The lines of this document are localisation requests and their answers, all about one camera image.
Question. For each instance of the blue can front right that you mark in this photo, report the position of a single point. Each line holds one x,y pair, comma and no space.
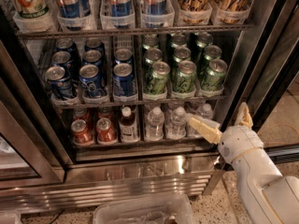
123,80

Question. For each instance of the blue can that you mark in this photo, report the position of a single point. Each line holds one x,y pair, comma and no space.
123,56
95,44
60,83
91,80
67,44
123,80
65,60
93,57

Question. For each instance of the fridge sliding door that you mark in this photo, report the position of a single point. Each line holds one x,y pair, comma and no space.
263,67

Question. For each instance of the blue can front middle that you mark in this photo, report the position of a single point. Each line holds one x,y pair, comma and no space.
91,80

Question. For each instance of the white green soda can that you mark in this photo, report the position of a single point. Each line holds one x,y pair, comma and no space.
31,9

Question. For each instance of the clear plastic bin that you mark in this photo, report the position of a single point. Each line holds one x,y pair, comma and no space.
153,209

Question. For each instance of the water bottle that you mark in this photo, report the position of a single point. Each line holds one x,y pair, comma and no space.
176,126
205,111
154,125

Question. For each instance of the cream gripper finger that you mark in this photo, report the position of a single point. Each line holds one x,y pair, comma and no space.
243,117
207,128

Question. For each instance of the blue can back middle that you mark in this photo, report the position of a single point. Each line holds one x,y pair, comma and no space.
95,44

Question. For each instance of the blue can front left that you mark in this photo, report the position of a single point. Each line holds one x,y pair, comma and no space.
60,83

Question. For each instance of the steel fridge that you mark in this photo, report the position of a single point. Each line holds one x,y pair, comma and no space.
50,173

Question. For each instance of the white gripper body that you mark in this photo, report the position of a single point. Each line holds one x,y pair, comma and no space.
240,143

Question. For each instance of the water bottle right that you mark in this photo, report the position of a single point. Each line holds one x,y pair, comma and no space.
205,111

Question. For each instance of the red can front right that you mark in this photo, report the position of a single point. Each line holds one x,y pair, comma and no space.
105,131

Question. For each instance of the water bottle middle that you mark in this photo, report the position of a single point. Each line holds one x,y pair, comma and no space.
176,126

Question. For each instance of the brown drink bottle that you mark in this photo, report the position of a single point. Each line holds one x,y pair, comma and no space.
128,126

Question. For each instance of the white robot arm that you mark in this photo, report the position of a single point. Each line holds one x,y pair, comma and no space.
268,196

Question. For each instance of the blue can back left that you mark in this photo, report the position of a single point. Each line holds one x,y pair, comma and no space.
67,44

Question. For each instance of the red can back right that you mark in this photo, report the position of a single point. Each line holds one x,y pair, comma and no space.
105,112

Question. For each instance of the water bottle left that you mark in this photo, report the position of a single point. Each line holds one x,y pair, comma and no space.
154,125

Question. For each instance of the red can back left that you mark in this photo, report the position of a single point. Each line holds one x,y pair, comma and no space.
81,113

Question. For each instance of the red can front left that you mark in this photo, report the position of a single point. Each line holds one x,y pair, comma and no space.
81,132

